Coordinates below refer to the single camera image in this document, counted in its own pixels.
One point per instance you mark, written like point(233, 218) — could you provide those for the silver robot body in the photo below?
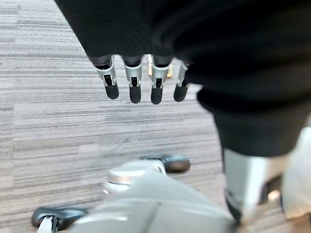
point(296, 174)

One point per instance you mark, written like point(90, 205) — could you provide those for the silver robot leg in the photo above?
point(46, 225)
point(150, 206)

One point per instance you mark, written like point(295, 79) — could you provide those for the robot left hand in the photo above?
point(194, 36)

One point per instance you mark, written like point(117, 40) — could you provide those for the dark robot foot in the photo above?
point(177, 163)
point(60, 214)

